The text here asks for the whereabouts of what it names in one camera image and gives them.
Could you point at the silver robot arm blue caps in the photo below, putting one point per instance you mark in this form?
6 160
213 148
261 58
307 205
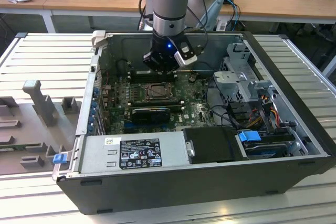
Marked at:
168 6

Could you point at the black RAM slot bank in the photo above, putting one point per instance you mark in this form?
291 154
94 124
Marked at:
157 102
141 78

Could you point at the CPU socket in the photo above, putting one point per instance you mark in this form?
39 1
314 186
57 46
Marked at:
174 91

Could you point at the green motherboard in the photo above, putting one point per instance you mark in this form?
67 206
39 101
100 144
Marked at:
194 108

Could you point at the grey metal drive cage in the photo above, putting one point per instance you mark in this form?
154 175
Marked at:
236 85

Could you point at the black plastic shroud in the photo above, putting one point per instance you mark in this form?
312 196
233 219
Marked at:
210 145

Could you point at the grey power supply unit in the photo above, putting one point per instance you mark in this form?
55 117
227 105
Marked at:
97 153

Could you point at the blue disk carrier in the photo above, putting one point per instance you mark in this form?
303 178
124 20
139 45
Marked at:
249 136

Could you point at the black open PC case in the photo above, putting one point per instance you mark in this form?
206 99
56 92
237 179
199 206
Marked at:
157 190

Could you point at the blue case latch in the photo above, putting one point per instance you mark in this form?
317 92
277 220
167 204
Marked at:
60 159

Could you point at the grey parts rack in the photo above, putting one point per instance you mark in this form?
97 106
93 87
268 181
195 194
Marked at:
29 129

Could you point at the green RAM stick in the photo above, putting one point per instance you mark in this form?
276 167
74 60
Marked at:
11 148

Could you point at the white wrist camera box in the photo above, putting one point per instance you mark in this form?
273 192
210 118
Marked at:
187 57

